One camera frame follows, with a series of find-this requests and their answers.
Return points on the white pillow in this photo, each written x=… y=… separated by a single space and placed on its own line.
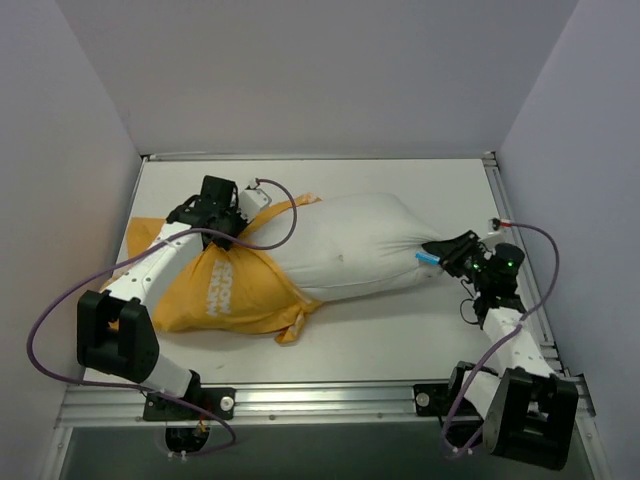
x=354 y=246

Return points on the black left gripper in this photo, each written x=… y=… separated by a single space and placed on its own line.
x=229 y=226

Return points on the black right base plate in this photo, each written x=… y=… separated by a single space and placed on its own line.
x=431 y=399

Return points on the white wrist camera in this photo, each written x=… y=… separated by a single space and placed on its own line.
x=497 y=232
x=255 y=197

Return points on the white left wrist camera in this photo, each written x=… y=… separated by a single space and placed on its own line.
x=255 y=197

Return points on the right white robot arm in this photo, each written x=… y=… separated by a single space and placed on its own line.
x=512 y=402

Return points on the orange Mickey Mouse pillowcase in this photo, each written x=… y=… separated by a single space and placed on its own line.
x=239 y=290

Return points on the aluminium right side rail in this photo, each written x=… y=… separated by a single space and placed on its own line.
x=515 y=225

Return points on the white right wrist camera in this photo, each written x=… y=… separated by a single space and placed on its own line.
x=497 y=232

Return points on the aluminium front rail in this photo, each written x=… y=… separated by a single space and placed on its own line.
x=255 y=404

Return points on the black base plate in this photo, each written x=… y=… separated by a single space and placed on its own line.
x=218 y=401
x=431 y=399

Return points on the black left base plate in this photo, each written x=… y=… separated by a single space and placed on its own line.
x=218 y=401

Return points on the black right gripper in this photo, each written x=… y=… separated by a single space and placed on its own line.
x=461 y=254

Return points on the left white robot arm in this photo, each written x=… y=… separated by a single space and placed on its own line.
x=115 y=335

